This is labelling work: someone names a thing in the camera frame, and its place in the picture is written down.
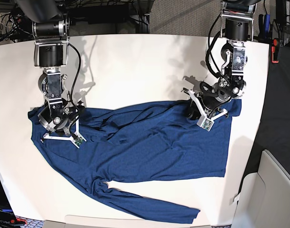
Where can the blue long-sleeve shirt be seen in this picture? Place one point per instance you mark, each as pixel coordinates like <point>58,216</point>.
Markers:
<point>145,142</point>

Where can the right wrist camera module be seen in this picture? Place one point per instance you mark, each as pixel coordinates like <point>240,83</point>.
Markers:
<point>78,141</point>

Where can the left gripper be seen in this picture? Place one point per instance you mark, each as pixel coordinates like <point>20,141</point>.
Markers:
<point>208,100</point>

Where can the white plastic bin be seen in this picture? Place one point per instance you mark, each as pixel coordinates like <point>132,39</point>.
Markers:
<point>264,200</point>

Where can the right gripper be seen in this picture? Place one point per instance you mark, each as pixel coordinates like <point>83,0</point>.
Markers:
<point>60,118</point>

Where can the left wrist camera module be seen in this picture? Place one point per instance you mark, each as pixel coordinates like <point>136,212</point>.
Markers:
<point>205,123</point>

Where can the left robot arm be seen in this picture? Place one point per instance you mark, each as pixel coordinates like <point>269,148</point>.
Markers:
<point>236,17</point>

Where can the black box with red label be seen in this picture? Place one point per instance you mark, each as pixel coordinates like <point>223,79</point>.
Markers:
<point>7,219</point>

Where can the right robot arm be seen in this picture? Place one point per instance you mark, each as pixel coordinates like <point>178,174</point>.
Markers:
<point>50,29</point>

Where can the red clamp on table edge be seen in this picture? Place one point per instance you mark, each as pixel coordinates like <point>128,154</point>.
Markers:
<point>275,50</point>

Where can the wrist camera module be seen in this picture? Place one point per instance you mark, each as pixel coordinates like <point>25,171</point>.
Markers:
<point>78,141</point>
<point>205,123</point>

